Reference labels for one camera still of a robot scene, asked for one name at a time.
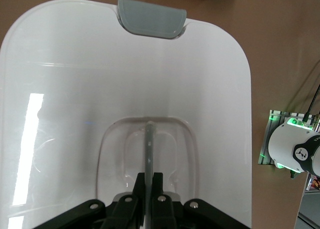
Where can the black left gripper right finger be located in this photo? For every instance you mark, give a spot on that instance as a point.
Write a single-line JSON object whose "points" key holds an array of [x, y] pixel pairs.
{"points": [[162, 211]]}

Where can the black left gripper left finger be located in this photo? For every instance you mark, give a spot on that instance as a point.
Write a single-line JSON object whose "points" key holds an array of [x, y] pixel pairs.
{"points": [[127, 211]]}

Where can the white box lid grey clips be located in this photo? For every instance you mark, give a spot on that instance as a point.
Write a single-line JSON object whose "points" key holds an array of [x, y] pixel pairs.
{"points": [[75, 89]]}

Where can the colourful printed package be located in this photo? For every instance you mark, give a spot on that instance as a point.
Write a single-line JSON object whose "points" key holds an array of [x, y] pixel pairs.
{"points": [[315, 183]]}

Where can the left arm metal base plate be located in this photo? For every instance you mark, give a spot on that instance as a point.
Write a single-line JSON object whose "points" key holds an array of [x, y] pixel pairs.
{"points": [[264, 149]]}

